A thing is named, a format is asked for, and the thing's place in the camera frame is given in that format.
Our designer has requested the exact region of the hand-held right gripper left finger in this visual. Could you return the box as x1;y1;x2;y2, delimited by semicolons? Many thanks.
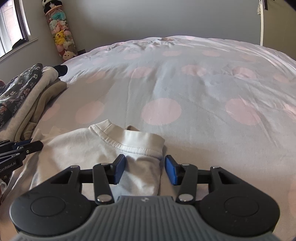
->
50;154;126;205

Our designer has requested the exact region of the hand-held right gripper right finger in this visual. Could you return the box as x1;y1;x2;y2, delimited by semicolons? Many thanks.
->
165;155;244;205

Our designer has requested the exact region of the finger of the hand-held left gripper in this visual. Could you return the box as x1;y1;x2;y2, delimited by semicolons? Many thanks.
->
9;141;44;160
0;139;33;151

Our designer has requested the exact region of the white t-shirt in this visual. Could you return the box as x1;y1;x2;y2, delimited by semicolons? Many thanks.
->
7;119;166;197

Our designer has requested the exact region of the stack of folded clothes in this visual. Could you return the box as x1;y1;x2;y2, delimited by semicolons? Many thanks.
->
0;66;58;139

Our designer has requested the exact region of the dark floral garment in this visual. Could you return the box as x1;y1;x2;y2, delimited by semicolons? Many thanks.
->
0;64;44;127

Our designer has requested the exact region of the navy sock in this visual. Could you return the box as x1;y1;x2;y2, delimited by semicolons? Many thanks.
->
52;64;68;77

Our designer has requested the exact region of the polka dot bed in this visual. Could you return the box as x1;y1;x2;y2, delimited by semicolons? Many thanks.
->
0;35;296;241

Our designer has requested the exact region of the small black object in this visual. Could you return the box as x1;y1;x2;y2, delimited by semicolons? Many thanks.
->
11;38;26;48

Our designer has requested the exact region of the clear tube of plush toys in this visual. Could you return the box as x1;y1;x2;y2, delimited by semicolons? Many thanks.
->
42;0;78;61

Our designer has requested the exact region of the window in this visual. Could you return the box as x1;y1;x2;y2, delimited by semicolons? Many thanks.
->
0;0;38;62

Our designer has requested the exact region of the panda plush toy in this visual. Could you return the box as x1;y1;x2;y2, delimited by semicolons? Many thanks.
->
42;0;63;7

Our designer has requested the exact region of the cream door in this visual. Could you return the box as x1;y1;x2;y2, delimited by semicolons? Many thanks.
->
258;0;296;50

